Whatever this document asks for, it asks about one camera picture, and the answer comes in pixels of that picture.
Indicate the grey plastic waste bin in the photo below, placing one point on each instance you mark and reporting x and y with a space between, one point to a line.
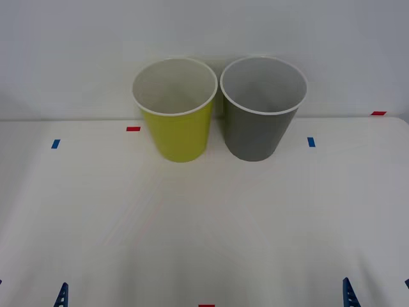
255 134

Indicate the yellow-green plastic waste bin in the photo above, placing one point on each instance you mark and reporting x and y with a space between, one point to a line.
179 137

